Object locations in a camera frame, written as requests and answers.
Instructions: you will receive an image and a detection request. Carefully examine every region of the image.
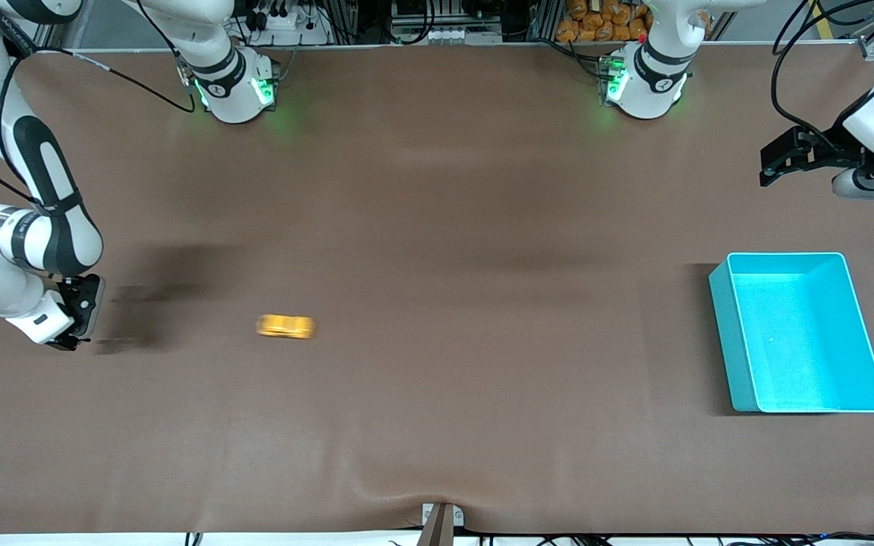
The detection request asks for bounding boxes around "yellow beetle toy car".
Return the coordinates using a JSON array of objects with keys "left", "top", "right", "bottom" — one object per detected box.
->
[{"left": 255, "top": 312, "right": 318, "bottom": 340}]

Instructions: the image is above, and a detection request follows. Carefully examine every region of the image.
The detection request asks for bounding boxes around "teal plastic bin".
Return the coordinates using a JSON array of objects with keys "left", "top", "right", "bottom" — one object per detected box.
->
[{"left": 709, "top": 252, "right": 874, "bottom": 415}]

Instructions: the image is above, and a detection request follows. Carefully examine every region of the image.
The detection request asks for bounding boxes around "pile of orange objects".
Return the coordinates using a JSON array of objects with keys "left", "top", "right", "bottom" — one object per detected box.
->
[{"left": 556, "top": 0, "right": 654, "bottom": 43}]

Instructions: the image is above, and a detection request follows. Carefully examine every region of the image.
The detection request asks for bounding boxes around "white power strip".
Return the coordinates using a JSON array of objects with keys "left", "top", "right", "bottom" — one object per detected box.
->
[{"left": 244, "top": 0, "right": 332, "bottom": 46}]

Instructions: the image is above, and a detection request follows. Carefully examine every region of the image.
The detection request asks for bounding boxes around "large table cover mat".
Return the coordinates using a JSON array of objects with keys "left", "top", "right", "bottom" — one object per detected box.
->
[{"left": 0, "top": 42, "right": 874, "bottom": 536}]

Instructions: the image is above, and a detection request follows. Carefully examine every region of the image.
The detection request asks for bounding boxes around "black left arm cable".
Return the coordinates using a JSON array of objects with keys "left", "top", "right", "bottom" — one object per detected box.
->
[{"left": 770, "top": 0, "right": 874, "bottom": 152}]

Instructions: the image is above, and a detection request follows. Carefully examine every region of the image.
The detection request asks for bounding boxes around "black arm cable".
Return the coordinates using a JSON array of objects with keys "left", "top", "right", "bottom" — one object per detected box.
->
[
  {"left": 0, "top": 45, "right": 197, "bottom": 207},
  {"left": 770, "top": 0, "right": 874, "bottom": 152}
]

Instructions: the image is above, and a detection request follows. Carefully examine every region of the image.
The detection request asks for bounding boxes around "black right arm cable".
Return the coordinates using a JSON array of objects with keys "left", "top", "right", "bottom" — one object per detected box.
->
[{"left": 0, "top": 45, "right": 197, "bottom": 207}]

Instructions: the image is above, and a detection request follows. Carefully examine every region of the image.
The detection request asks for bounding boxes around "metal table edge bracket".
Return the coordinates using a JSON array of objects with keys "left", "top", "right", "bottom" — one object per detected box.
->
[{"left": 416, "top": 502, "right": 465, "bottom": 546}]

